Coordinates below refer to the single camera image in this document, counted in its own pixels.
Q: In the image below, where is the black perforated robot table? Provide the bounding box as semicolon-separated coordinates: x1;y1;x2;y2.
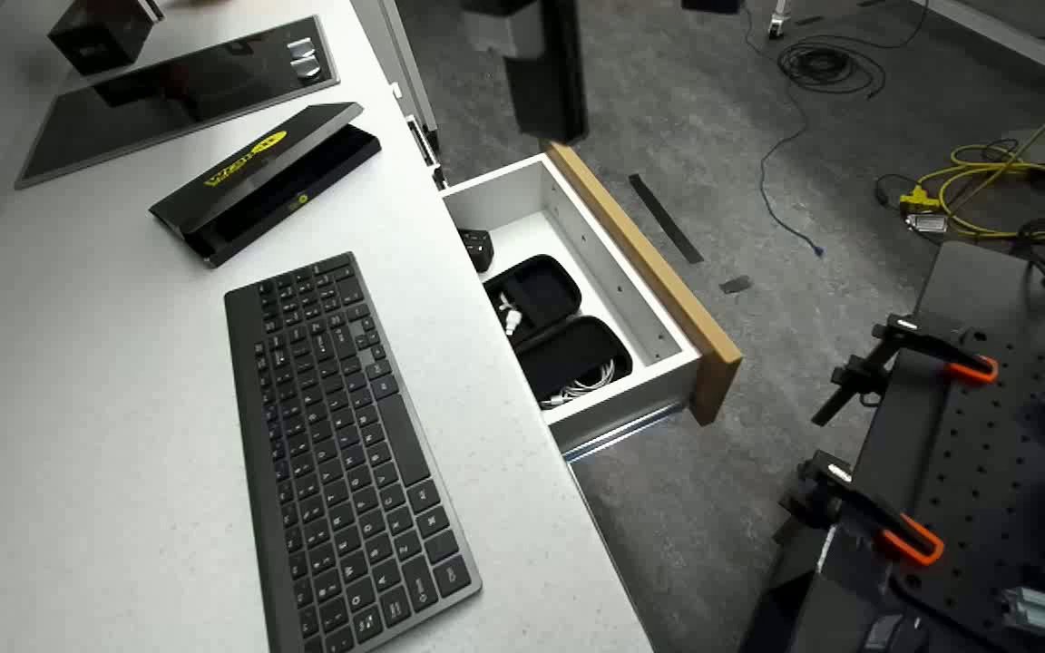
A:
737;236;1045;653

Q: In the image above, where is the metal drawer slide rail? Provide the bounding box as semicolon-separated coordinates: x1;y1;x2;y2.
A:
563;400;692;466

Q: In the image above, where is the small black round object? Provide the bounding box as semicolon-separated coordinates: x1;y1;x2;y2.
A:
457;227;498;273

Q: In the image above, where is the white drawer with wooden front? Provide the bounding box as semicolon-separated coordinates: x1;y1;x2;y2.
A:
440;140;748;460

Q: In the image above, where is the open black zipper case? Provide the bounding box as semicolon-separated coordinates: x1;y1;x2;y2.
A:
480;250;639;412

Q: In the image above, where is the yellow cable coil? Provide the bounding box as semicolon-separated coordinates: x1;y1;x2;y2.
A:
896;46;1045;242

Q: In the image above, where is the grey wireless keyboard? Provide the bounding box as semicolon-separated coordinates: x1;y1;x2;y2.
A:
220;250;488;653

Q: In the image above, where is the flat black monitor base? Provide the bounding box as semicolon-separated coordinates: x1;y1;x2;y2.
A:
15;16;341;193

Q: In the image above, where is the thin black floor cable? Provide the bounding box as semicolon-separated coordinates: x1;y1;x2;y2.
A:
755;86;827;263

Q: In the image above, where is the black box with yellow label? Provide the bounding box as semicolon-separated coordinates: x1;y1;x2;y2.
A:
145;97;386;273

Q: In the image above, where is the black clamp with orange handle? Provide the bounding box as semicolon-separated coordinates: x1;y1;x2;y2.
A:
808;311;1004;430
785;452;951;575

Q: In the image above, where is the black pillar stand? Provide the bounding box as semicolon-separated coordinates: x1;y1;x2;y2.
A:
461;0;592;146

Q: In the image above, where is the black flat floor strip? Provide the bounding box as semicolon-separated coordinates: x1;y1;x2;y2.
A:
629;171;709;268

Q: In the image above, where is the black cable coil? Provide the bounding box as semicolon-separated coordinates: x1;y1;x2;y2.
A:
774;34;890;103

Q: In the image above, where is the black cube object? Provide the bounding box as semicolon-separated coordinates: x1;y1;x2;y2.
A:
46;0;168;80

